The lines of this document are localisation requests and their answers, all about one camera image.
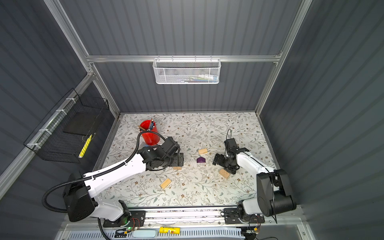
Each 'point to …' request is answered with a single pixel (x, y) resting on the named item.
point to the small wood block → (203, 151)
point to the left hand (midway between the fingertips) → (177, 159)
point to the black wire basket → (63, 133)
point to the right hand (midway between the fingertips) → (221, 166)
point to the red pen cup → (150, 138)
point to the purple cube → (201, 160)
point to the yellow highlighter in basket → (85, 147)
